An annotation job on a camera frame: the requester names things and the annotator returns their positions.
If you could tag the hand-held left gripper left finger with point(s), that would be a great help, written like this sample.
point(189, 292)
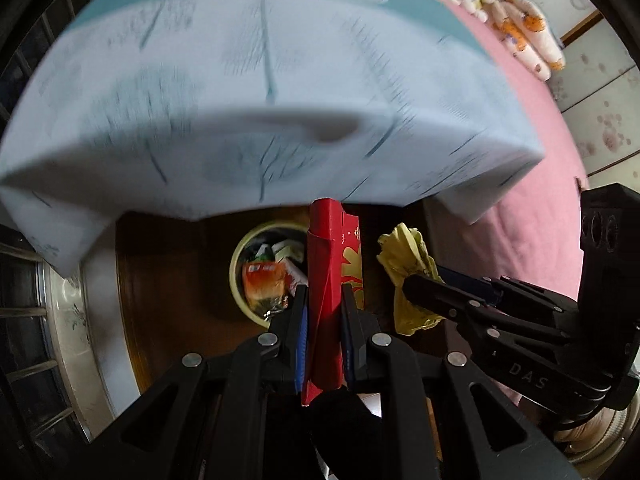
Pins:
point(301, 340)

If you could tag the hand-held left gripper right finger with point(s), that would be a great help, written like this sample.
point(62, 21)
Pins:
point(348, 335)

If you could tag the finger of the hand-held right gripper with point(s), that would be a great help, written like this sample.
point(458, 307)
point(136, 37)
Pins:
point(470, 282)
point(440, 297)

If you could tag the yellow wrapper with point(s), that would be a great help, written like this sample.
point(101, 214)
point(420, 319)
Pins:
point(405, 255)

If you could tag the orange gold snack wrapper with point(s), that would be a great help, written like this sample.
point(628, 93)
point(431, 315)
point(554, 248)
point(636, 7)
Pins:
point(262, 285)

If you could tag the long red box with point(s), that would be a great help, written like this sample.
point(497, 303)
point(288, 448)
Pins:
point(325, 270)

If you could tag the small white box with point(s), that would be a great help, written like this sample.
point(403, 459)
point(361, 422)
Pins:
point(292, 265)

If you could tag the blue bin with cream rim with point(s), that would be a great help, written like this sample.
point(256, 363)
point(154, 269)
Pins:
point(237, 270)

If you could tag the pink blanket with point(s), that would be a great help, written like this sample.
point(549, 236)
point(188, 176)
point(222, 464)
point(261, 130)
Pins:
point(540, 135)

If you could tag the white window ledge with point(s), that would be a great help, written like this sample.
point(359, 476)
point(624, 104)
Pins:
point(65, 335)

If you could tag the tree print tablecloth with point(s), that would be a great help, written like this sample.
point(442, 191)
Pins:
point(200, 85)

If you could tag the window with metal grille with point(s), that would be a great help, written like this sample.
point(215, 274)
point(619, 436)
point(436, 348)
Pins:
point(25, 285)

